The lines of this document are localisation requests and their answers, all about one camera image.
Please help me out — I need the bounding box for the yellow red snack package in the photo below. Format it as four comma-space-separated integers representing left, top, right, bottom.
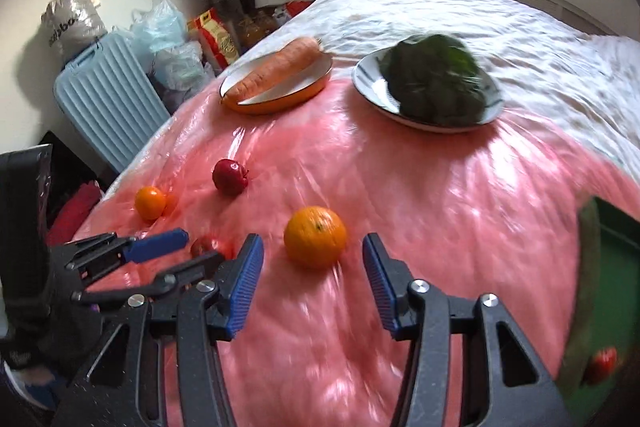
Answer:
186, 8, 240, 75

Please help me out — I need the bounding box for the grey stuffed plastic bag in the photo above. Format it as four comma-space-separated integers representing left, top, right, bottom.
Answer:
41, 0, 107, 66

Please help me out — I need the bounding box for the light blue suitcase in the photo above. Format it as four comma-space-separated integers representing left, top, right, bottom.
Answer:
53, 32, 169, 172

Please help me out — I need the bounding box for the green tray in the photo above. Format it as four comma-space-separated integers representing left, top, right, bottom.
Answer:
556, 197, 639, 426

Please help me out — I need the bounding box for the silver metal plate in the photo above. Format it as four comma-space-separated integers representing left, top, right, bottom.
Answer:
352, 48, 506, 134

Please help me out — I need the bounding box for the clear blue plastic bag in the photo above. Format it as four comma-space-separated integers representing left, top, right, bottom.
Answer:
113, 0, 214, 115

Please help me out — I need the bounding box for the large orange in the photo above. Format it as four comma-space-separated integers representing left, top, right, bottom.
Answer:
283, 206, 348, 270

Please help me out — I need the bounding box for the green leafy vegetable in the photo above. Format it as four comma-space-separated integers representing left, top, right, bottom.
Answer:
380, 34, 487, 127

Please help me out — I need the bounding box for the white floral bed quilt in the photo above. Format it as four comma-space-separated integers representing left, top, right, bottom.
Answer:
102, 0, 640, 203

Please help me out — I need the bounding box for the pink plastic sheet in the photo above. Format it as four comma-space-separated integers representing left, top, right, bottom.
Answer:
74, 56, 640, 427

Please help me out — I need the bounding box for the dark red apple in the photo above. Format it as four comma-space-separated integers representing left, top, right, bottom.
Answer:
212, 158, 248, 197

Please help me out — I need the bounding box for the small orange tangerine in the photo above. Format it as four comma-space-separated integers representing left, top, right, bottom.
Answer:
134, 186, 167, 222

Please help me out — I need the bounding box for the orange rimmed plate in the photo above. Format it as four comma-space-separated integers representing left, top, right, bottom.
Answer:
218, 53, 333, 115

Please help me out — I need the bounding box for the small red fruit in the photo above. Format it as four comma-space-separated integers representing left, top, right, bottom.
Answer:
582, 347, 618, 387

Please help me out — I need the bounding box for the red cloth on floor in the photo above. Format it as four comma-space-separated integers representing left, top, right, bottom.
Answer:
46, 181, 102, 247

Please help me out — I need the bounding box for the carrot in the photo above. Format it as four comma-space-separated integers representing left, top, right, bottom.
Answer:
221, 37, 322, 104

